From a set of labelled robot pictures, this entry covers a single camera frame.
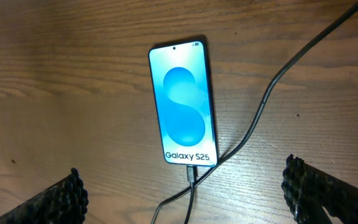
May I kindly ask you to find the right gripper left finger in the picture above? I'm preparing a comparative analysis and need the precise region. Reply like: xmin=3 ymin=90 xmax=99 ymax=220
xmin=0 ymin=167 xmax=89 ymax=224

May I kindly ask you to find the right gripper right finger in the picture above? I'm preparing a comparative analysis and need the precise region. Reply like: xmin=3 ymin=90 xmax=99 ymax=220
xmin=282 ymin=154 xmax=358 ymax=223

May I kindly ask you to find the black USB charging cable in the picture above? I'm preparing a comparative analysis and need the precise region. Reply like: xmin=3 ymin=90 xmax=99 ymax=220
xmin=150 ymin=0 xmax=358 ymax=224

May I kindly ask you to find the blue Galaxy smartphone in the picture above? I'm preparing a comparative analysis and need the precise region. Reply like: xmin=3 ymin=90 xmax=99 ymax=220
xmin=148 ymin=35 xmax=218 ymax=167

